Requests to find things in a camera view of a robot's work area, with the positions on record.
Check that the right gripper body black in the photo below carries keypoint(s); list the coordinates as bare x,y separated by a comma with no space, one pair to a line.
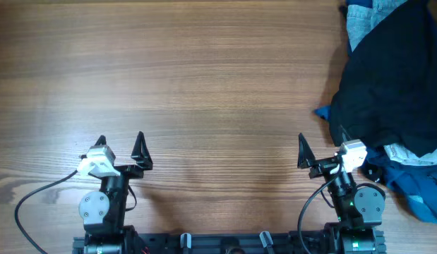
322,166

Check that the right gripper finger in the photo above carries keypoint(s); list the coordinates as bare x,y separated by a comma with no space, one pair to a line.
345,135
306,157

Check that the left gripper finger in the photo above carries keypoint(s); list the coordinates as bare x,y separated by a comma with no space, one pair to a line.
101,141
140,151

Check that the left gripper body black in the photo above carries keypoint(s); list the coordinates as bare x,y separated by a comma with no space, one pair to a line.
131,171

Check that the black shorts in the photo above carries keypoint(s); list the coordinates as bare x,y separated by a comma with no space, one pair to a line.
388,90

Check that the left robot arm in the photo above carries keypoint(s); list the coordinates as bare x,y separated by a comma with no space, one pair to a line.
103,211

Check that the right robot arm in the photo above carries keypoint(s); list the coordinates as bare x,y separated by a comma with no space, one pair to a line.
358,207

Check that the dark blue garment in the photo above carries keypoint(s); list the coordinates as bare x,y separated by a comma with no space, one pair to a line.
417,184

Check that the light blue denim shorts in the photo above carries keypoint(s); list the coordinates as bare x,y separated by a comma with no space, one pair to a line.
362,17

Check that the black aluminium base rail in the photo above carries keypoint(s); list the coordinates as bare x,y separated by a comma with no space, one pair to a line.
225,243

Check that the left white rail clip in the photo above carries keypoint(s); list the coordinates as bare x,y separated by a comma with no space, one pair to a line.
185,243

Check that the white rail clip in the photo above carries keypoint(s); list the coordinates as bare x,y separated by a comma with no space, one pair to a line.
185,243
267,242

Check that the right white rail clip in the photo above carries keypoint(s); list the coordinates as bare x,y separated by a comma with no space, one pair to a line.
267,242

